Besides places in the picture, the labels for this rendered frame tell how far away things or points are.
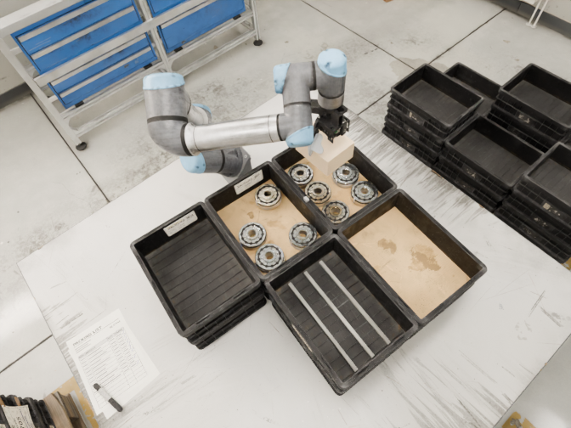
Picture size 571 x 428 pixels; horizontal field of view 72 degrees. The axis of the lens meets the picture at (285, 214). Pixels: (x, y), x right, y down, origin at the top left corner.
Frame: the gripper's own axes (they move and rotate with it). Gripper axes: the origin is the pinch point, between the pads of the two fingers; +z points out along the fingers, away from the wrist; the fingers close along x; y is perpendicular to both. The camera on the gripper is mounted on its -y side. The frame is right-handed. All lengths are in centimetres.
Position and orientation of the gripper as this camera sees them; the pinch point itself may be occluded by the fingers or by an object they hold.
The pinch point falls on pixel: (324, 143)
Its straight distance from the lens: 133.3
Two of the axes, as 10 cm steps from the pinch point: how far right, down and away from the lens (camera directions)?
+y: 6.5, 6.4, -4.2
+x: 7.6, -5.8, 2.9
